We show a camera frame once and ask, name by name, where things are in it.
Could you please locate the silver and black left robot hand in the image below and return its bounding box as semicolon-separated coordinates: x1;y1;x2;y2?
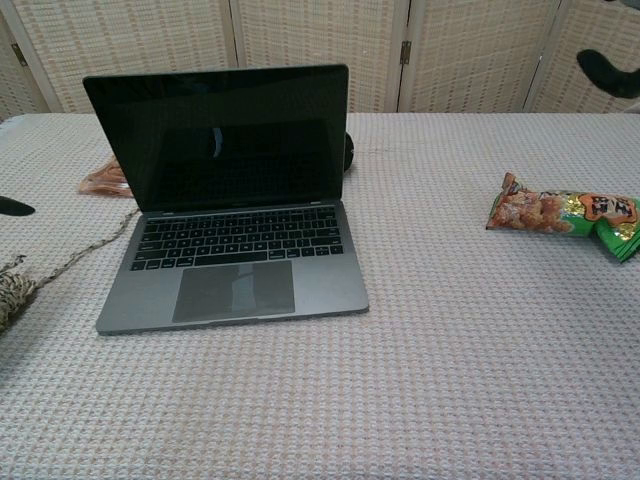
0;197;36;217

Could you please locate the silver and black right robot hand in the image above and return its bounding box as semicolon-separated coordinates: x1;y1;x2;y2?
576;48;640;99

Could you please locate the grey laptop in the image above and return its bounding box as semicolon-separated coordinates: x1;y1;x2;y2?
82;63;371;336

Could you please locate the orange snack pouch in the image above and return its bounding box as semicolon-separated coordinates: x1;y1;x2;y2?
77;155;134;200

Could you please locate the green and orange snack bag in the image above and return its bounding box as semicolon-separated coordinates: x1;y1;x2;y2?
485;171;640;265

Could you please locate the woven folding screen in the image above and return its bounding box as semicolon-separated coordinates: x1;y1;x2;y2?
0;0;640;119

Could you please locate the beige waffle-weave tablecloth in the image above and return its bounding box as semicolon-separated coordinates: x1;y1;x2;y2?
0;110;640;480

